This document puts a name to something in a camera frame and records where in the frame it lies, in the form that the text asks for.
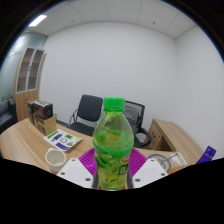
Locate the wooden shelf unit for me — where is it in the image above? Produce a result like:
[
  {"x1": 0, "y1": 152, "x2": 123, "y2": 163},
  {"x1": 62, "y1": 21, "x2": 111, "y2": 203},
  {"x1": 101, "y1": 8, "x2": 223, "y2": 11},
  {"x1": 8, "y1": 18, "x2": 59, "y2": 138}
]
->
[{"x1": 13, "y1": 46, "x2": 46, "y2": 123}]

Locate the wooden side desk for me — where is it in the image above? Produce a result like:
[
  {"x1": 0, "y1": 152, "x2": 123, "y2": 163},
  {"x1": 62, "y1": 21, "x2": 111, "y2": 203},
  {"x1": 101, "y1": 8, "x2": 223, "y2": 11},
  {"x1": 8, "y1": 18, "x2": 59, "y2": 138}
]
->
[{"x1": 146, "y1": 118, "x2": 204, "y2": 166}]

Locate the printed green purple paper sheet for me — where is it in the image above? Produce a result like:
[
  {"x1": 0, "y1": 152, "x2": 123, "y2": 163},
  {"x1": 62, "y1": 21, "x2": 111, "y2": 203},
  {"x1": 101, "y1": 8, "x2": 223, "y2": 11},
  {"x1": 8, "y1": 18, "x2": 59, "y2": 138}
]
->
[{"x1": 43, "y1": 128, "x2": 84, "y2": 153}]

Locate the tan and brown carton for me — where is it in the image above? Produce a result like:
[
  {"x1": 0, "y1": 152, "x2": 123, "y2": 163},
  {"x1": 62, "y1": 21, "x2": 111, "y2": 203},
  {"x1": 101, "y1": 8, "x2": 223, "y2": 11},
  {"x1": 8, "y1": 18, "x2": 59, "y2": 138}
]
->
[{"x1": 33, "y1": 113, "x2": 58, "y2": 136}]

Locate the black office chair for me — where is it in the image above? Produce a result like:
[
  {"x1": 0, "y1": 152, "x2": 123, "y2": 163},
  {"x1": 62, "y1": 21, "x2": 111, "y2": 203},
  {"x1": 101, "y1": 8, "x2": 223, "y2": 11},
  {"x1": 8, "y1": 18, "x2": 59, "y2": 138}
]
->
[{"x1": 66, "y1": 94, "x2": 104, "y2": 138}]

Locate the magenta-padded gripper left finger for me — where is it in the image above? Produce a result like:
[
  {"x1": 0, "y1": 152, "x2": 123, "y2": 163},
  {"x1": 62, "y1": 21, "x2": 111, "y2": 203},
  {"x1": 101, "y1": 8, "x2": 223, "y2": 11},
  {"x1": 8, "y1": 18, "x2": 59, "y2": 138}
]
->
[{"x1": 56, "y1": 147, "x2": 99, "y2": 190}]

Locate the white sheet with grey ring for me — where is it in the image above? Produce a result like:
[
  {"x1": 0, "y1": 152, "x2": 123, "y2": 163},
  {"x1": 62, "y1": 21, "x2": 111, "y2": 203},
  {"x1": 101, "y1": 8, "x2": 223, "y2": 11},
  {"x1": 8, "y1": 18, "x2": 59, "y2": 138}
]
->
[{"x1": 146, "y1": 151, "x2": 188, "y2": 174}]

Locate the grey mesh office chair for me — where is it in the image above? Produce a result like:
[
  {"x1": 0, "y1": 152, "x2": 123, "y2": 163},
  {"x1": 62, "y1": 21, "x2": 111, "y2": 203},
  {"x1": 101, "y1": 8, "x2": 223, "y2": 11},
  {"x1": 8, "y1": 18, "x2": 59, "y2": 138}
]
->
[{"x1": 123, "y1": 99, "x2": 153, "y2": 149}]

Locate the purple package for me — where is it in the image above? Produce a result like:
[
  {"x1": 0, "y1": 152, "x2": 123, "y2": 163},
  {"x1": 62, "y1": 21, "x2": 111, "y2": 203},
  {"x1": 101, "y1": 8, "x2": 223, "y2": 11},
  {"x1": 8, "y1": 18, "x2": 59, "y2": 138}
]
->
[{"x1": 195, "y1": 145, "x2": 217, "y2": 165}]

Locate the green drink bottle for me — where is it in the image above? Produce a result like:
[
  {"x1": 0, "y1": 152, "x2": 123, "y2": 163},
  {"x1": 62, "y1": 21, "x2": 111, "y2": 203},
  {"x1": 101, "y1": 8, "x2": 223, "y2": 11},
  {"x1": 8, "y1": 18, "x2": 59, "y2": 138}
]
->
[{"x1": 92, "y1": 96, "x2": 135, "y2": 192}]

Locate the pink and white mug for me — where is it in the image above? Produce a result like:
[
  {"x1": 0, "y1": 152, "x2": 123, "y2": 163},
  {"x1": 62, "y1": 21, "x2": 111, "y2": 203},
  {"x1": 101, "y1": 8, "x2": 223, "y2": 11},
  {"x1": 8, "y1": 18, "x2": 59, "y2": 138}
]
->
[{"x1": 44, "y1": 147, "x2": 67, "y2": 175}]

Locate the small dark brown box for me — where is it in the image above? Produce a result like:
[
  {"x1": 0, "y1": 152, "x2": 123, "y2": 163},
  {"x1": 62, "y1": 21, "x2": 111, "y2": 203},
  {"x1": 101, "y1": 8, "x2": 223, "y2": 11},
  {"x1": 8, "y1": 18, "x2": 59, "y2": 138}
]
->
[{"x1": 27, "y1": 100, "x2": 36, "y2": 126}]

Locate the long ceiling light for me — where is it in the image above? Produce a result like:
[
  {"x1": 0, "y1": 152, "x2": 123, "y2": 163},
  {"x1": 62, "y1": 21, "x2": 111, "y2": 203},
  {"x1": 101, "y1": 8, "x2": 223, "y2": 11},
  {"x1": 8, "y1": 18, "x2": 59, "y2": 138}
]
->
[{"x1": 28, "y1": 14, "x2": 48, "y2": 28}]

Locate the dark brown carton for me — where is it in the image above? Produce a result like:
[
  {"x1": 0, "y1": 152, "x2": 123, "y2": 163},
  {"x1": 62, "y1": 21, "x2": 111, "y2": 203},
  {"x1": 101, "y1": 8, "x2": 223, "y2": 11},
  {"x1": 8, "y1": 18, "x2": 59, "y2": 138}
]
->
[{"x1": 32, "y1": 100, "x2": 54, "y2": 119}]

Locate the black leather sofa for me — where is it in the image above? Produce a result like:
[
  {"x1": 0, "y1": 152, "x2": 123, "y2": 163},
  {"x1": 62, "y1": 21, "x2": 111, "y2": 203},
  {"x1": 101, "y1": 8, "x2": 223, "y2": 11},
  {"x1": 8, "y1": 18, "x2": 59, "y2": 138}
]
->
[{"x1": 0, "y1": 98, "x2": 18, "y2": 134}]

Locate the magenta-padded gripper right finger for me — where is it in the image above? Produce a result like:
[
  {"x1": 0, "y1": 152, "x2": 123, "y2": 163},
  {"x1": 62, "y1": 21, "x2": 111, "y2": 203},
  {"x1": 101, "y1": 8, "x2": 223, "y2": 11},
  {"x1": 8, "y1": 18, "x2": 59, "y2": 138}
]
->
[{"x1": 127, "y1": 147, "x2": 169, "y2": 189}]

